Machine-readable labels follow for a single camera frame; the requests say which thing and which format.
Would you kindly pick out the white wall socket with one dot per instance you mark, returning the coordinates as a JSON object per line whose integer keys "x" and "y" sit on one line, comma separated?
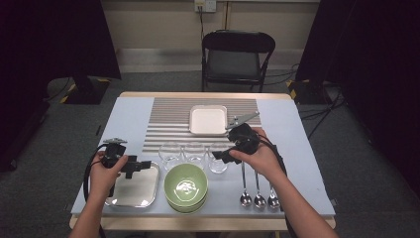
{"x": 205, "y": 5}

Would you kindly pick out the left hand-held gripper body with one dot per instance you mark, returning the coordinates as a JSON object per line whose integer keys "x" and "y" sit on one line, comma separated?
{"x": 114, "y": 153}

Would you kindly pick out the black stand base hazard tape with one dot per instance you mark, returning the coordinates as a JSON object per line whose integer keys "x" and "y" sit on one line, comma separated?
{"x": 308, "y": 94}
{"x": 85, "y": 92}

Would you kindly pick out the dark low block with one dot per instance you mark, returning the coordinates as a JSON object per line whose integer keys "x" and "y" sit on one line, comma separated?
{"x": 20, "y": 139}

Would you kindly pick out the person's left hand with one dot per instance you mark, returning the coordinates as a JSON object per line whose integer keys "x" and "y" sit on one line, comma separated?
{"x": 102, "y": 181}

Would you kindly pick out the striped woven placemat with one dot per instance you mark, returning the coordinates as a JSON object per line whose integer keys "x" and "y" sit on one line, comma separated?
{"x": 171, "y": 112}

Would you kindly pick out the clear drinking glass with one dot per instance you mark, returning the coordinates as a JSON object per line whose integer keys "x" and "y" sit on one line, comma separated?
{"x": 218, "y": 167}
{"x": 194, "y": 152}
{"x": 170, "y": 153}

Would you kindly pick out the black folding chair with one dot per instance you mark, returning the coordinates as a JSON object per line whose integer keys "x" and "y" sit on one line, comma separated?
{"x": 237, "y": 43}

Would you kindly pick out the person's right hand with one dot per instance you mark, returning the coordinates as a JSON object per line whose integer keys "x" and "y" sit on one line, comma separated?
{"x": 264, "y": 162}

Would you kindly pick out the thin vertical wall conduit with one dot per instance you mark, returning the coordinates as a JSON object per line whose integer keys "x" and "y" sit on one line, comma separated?
{"x": 226, "y": 16}

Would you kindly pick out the black curtain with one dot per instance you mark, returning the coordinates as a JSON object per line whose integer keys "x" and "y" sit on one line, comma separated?
{"x": 49, "y": 33}
{"x": 379, "y": 66}

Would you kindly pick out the metal spoon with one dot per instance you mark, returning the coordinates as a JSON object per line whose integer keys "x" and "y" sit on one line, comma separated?
{"x": 273, "y": 201}
{"x": 245, "y": 200}
{"x": 259, "y": 201}

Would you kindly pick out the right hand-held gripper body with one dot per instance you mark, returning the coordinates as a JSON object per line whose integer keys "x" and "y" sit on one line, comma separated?
{"x": 244, "y": 139}

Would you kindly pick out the white square plate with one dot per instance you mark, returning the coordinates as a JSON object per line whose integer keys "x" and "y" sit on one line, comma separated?
{"x": 142, "y": 188}
{"x": 208, "y": 120}

